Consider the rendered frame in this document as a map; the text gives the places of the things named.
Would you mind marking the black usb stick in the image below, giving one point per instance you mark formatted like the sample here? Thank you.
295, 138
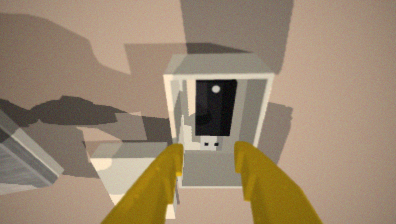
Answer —
214, 105

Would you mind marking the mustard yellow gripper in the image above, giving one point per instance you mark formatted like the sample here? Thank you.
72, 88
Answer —
275, 198

